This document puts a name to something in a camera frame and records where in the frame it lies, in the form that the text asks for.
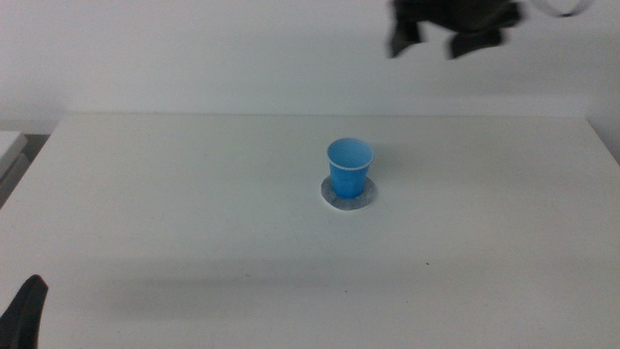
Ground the round grey cup mat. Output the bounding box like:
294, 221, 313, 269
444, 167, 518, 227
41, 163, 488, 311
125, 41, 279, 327
320, 174, 379, 212

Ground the blue plastic cup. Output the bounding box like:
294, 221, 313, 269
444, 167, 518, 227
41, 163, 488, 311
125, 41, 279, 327
325, 137, 376, 200

